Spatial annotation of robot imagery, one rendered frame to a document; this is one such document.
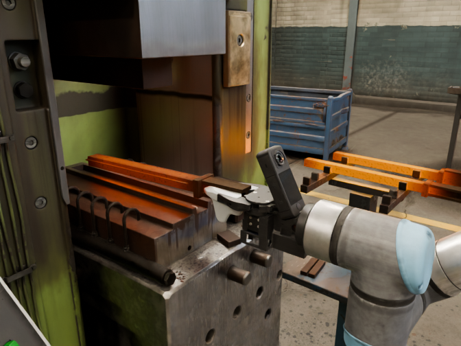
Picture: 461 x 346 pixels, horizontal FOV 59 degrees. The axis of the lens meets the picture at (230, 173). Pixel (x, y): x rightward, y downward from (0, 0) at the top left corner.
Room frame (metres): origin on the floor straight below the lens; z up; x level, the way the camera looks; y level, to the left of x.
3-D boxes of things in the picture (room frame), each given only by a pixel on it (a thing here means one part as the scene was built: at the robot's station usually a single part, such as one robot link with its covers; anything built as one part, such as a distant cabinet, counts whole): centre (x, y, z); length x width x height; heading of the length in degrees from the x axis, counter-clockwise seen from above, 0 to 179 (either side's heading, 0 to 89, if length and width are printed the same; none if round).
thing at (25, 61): (0.63, 0.31, 1.24); 0.03 x 0.03 x 0.07; 53
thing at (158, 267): (0.68, 0.25, 0.93); 0.40 x 0.03 x 0.03; 53
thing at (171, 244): (0.82, 0.24, 0.96); 0.42 x 0.20 x 0.09; 53
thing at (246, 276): (0.67, -0.02, 0.87); 0.04 x 0.03 x 0.03; 53
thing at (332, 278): (1.06, -0.37, 0.67); 0.40 x 0.30 x 0.02; 141
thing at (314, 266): (1.22, -0.37, 0.68); 0.60 x 0.04 x 0.01; 147
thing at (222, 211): (0.66, 0.02, 1.02); 0.09 x 0.03 x 0.06; 56
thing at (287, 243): (0.61, -0.08, 1.01); 0.12 x 0.08 x 0.09; 53
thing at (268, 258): (0.73, -0.06, 0.87); 0.04 x 0.03 x 0.03; 53
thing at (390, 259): (0.51, -0.22, 1.02); 0.12 x 0.09 x 0.10; 53
